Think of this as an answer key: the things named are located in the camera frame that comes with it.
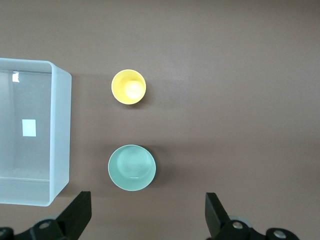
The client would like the yellow plastic cup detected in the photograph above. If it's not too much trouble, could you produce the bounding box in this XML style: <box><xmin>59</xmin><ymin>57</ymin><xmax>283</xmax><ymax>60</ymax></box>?
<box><xmin>111</xmin><ymin>69</ymin><xmax>147</xmax><ymax>106</ymax></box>

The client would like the mint green bowl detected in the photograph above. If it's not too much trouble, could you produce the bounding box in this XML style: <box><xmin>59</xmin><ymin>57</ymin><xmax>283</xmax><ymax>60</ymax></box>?
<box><xmin>107</xmin><ymin>144</ymin><xmax>158</xmax><ymax>192</ymax></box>

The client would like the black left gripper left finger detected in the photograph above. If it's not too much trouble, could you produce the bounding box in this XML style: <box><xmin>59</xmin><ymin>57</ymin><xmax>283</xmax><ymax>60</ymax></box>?
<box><xmin>0</xmin><ymin>191</ymin><xmax>92</xmax><ymax>240</ymax></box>

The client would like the translucent white plastic bin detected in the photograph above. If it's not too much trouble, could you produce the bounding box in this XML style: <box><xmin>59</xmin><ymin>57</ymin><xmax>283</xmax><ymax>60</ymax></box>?
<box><xmin>0</xmin><ymin>57</ymin><xmax>73</xmax><ymax>208</ymax></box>

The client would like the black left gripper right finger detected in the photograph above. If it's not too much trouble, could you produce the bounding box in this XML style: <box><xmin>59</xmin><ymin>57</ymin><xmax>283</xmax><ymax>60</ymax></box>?
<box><xmin>205</xmin><ymin>192</ymin><xmax>300</xmax><ymax>240</ymax></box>

